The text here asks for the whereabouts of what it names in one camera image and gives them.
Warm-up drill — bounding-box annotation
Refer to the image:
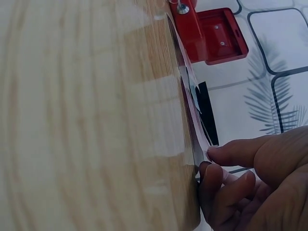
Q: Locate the person's right hand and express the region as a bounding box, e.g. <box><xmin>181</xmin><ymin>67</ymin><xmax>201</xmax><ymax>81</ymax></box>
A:
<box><xmin>198</xmin><ymin>125</ymin><xmax>308</xmax><ymax>231</ymax></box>

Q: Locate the glossy pink white sheet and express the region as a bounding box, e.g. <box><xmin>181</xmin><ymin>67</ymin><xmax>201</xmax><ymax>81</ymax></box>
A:
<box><xmin>165</xmin><ymin>12</ymin><xmax>214</xmax><ymax>174</ymax></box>

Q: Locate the black rectangular card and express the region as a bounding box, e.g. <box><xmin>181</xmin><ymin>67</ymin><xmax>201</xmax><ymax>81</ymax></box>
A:
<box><xmin>190</xmin><ymin>81</ymin><xmax>220</xmax><ymax>147</ymax></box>

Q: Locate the red metal lock box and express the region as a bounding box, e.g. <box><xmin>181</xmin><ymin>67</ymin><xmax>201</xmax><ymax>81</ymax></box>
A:
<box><xmin>168</xmin><ymin>0</ymin><xmax>249</xmax><ymax>66</ymax></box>

